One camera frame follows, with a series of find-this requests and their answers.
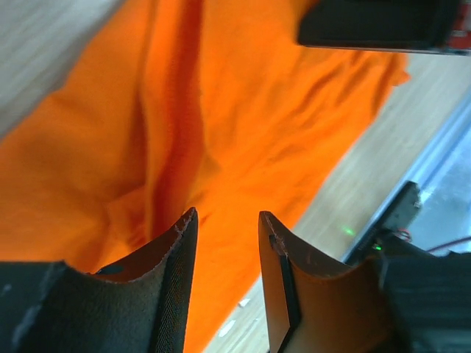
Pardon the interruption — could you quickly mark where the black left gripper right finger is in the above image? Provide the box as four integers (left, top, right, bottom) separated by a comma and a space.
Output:
258, 210, 471, 353

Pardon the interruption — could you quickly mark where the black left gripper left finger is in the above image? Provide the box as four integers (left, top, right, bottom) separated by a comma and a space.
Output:
1, 209, 198, 352

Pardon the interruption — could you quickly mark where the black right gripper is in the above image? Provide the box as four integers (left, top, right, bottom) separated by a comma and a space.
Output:
297, 0, 470, 56

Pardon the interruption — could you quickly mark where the orange t shirt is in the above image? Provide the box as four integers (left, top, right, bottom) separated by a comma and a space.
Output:
1, 1, 408, 352

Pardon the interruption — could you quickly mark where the aluminium frame rail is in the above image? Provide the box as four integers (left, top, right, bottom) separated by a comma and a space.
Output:
354, 96, 470, 256

